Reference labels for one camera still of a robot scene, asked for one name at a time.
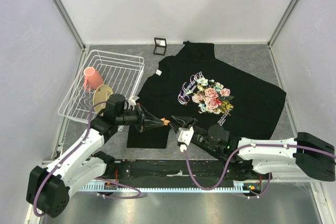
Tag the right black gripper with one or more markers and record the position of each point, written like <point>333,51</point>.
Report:
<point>185,121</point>

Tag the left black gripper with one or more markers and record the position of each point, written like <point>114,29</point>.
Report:
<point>145,120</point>

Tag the orange butterfly brooch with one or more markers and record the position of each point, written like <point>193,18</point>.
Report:
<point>165,121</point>

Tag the black printed t-shirt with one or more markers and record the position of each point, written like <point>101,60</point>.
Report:
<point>195,83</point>

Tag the small white brooch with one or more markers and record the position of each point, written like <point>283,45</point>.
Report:
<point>158,72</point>

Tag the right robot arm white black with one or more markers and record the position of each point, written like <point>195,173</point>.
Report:
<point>303,156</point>

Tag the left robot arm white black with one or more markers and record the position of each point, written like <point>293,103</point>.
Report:
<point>50,188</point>

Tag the tan round plate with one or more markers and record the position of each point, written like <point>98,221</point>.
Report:
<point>100,96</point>

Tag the pink plastic cup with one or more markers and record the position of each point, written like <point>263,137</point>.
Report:
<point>92,79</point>

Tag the small black open box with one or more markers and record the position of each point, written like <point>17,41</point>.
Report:
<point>160,46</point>

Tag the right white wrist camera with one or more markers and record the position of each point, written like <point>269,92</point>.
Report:
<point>184,137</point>

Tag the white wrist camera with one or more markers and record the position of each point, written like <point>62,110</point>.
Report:
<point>184,137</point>
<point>133,101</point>

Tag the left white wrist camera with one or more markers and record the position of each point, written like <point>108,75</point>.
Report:
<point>133,101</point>

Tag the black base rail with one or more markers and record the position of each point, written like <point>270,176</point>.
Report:
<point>137,168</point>

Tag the white wire basket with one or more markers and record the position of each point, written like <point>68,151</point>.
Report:
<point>122,73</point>

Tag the toothed aluminium cable rail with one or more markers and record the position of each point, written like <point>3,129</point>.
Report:
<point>103,187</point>

